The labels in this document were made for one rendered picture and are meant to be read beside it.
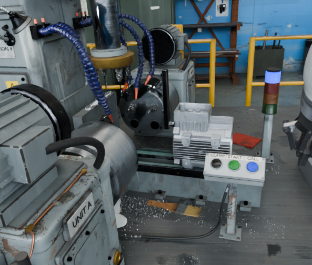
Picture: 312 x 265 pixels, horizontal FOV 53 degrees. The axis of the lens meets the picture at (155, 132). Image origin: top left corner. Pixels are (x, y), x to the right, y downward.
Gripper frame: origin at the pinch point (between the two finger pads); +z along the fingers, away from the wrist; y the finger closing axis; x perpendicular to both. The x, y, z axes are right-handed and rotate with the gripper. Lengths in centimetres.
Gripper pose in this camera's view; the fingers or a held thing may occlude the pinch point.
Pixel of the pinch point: (303, 154)
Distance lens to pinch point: 84.7
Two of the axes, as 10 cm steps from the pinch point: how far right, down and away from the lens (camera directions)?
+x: -2.0, 8.6, -4.6
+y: -9.6, -0.7, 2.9
